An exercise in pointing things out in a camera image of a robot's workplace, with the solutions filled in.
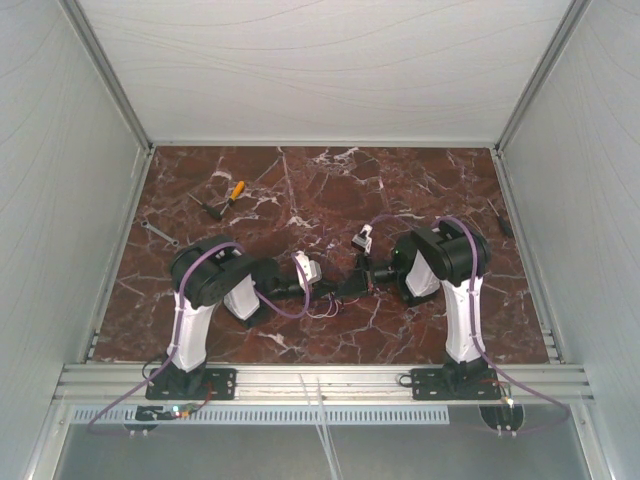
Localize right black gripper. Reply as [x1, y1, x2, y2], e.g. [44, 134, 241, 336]
[334, 252, 403, 300]

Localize black tool at right edge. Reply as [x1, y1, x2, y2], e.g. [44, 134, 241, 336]
[488, 200, 515, 238]

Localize blue slotted cable duct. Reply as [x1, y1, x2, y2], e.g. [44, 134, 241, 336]
[71, 404, 450, 426]

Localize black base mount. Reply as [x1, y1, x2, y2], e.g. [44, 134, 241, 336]
[397, 359, 502, 401]
[145, 363, 237, 401]

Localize aluminium front rail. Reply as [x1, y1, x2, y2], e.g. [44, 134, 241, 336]
[53, 363, 594, 405]

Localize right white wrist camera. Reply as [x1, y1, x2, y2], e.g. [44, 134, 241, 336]
[351, 224, 373, 255]

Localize small circuit board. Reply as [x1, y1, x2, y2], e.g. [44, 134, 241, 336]
[134, 403, 202, 422]

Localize orange handled screwdriver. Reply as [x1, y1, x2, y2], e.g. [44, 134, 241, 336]
[188, 181, 246, 221]

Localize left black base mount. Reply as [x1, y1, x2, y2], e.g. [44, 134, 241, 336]
[145, 363, 237, 401]

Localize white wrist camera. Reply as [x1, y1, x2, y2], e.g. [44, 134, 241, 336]
[351, 224, 373, 255]
[294, 251, 322, 287]

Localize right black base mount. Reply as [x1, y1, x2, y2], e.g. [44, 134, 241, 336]
[397, 359, 502, 401]

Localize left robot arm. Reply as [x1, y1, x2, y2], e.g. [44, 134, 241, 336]
[167, 235, 338, 398]

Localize silver wrench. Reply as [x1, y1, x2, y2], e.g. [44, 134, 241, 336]
[141, 220, 180, 247]

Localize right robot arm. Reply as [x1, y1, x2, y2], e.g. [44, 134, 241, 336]
[335, 216, 491, 398]

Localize white zip ties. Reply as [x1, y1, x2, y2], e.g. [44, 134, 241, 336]
[315, 381, 344, 480]

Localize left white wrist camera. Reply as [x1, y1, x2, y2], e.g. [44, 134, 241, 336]
[294, 251, 322, 287]

